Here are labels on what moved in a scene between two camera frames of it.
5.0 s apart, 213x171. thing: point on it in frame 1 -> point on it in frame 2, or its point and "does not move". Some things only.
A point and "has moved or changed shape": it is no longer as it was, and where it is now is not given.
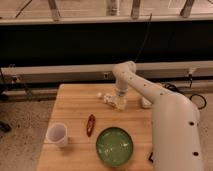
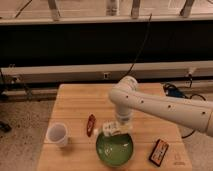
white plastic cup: x=57 y=134 does not move
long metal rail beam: x=102 y=73 does not move
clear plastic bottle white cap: x=116 y=99 has moved or changed shape
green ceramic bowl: x=114 y=146 does not move
